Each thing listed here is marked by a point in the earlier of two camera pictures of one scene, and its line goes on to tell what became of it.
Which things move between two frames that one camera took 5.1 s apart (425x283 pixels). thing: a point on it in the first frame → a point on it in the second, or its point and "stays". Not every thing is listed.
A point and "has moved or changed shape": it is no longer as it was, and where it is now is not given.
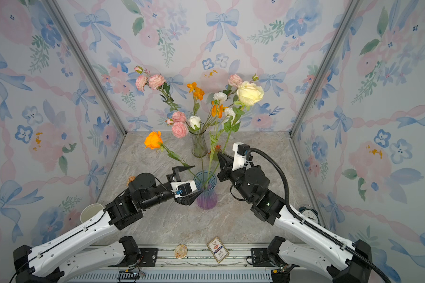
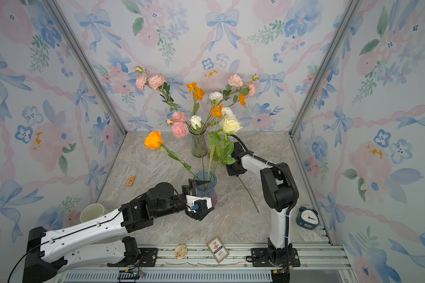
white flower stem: [223, 154] → [215, 98]
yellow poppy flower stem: [198, 93] stays
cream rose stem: [248, 93] → [224, 150]
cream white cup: [89, 210] stays
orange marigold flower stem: [218, 148] has moved or changed shape
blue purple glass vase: [206, 181] stays
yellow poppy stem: [217, 111] → [241, 99]
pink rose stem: [156, 82] stays
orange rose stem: [154, 140] stays
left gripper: [174, 177] → [192, 183]
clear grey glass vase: [199, 146] stays
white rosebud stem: [194, 125] stays
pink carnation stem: [180, 129] stays
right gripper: [226, 170] → [230, 172]
